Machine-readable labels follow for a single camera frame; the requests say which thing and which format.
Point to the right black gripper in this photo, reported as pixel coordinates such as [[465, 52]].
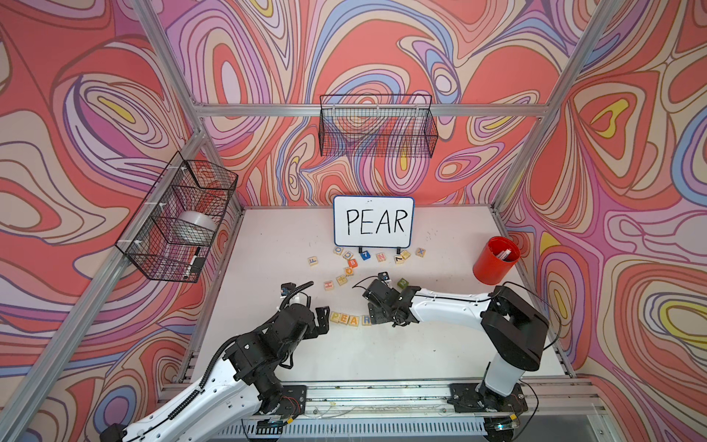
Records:
[[376, 315]]

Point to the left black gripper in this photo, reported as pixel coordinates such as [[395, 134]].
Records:
[[323, 319]]

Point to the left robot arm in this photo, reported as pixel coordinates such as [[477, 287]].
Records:
[[239, 380]]

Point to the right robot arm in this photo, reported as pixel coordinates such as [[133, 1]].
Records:
[[517, 331]]

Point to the whiteboard with PEAR text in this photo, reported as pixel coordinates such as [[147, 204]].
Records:
[[373, 221]]

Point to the red cup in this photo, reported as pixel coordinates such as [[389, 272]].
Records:
[[488, 269]]

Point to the marker in red cup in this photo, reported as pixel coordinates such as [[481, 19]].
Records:
[[503, 256]]

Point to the white tape roll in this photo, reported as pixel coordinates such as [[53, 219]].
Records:
[[194, 228]]

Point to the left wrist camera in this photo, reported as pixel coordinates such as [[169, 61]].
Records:
[[289, 290]]

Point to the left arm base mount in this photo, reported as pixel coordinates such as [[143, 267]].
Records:
[[287, 402]]

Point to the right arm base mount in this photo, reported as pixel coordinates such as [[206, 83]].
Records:
[[477, 398]]

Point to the left black wire basket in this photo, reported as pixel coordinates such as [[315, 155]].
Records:
[[171, 236]]

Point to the black wire basket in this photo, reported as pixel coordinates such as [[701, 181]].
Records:
[[171, 236], [377, 126]]

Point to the back black wire basket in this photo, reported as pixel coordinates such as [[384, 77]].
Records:
[[377, 126]]

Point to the aluminium front rail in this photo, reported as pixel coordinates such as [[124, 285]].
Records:
[[555, 396]]

